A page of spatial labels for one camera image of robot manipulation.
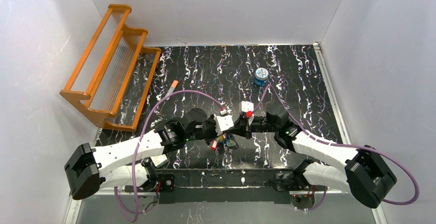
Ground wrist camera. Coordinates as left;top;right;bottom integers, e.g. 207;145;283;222
213;108;234;135
239;101;254;118

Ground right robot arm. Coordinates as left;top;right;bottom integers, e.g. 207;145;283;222
237;108;397;209

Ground green tagged key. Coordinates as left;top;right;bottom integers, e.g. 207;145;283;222
227;141;239;150

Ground orange capped white highlighter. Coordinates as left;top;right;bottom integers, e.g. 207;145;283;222
165;80;178;98

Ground orange wooden tiered rack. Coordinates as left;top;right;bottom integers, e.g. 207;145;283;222
60;4;161;132

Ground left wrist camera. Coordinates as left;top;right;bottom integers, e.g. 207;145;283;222
213;108;234;135

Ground blue round tin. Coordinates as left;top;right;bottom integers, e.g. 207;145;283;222
253;67;269;87

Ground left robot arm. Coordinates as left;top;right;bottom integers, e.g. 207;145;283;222
64;108;233;200

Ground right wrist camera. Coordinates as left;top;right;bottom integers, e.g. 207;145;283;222
239;101;254;118

